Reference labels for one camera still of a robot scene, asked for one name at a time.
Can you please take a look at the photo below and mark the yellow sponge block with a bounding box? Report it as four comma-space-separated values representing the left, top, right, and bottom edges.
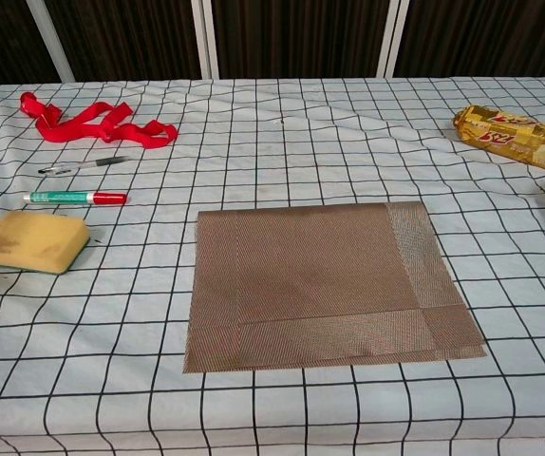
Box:
0, 210, 91, 276

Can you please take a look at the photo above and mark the white double partition post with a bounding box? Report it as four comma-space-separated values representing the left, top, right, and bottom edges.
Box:
191, 0, 220, 80

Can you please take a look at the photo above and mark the white black checked tablecloth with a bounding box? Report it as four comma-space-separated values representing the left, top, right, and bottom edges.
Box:
0, 75, 545, 456

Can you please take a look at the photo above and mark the clear black ballpoint pen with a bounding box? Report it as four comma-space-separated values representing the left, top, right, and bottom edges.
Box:
37, 156, 129, 176

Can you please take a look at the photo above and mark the red ribbon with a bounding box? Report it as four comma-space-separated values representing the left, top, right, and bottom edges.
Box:
19, 91, 179, 151

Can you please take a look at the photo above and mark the white slanted partition post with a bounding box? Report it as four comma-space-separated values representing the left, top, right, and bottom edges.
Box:
26, 0, 75, 83

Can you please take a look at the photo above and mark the brown woven placemat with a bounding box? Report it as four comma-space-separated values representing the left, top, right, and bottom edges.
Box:
182, 200, 487, 375

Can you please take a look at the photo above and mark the gold biscuit packet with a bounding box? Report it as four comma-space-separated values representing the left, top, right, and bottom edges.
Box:
452, 104, 545, 173

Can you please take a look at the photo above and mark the green marker with red cap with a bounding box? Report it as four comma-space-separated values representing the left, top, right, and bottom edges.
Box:
23, 190, 128, 206

